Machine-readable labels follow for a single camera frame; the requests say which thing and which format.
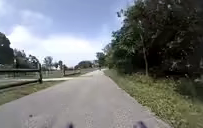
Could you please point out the grey asphalt path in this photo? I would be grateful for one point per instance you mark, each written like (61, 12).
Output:
(85, 96)

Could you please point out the row of distant trees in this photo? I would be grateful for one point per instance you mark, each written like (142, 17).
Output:
(55, 62)

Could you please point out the shaded grass verge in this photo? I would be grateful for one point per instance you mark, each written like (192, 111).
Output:
(155, 96)

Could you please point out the wood of dense trees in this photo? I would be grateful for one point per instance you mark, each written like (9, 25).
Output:
(162, 36)

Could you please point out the robot's own part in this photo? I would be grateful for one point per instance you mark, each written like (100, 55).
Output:
(140, 125)
(70, 126)

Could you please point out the pale road beyond fence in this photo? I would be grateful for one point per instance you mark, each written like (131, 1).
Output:
(9, 81)

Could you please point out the large round tree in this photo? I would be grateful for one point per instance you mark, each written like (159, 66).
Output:
(0, 50)

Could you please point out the dark wooden rail fence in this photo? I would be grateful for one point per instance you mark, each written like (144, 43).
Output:
(40, 73)

